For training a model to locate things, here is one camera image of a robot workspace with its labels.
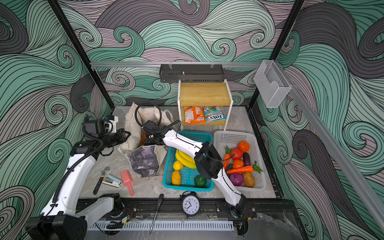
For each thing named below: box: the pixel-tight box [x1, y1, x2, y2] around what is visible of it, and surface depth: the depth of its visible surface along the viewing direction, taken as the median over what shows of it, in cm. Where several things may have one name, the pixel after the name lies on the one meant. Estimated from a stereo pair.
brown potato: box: [243, 172, 255, 188], surface depth 80 cm
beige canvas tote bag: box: [118, 103, 173, 178], surface depth 76 cm
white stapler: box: [102, 174, 122, 188], surface depth 82 cm
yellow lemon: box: [173, 160, 184, 171], surface depth 87 cm
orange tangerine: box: [237, 140, 250, 153], surface depth 92 cm
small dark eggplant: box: [243, 152, 251, 167], surface depth 90 cm
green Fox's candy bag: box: [204, 106, 227, 123], surface depth 94 cm
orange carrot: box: [226, 161, 264, 174], surface depth 80 cm
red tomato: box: [231, 147, 243, 160], surface depth 89 cm
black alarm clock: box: [179, 191, 202, 219], surface depth 74 cm
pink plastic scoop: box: [120, 170, 135, 197], surface depth 83 cm
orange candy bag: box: [184, 106, 206, 125], surface depth 94 cm
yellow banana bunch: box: [175, 149, 197, 169], surface depth 89 cm
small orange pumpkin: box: [233, 159, 244, 169], surface depth 84 cm
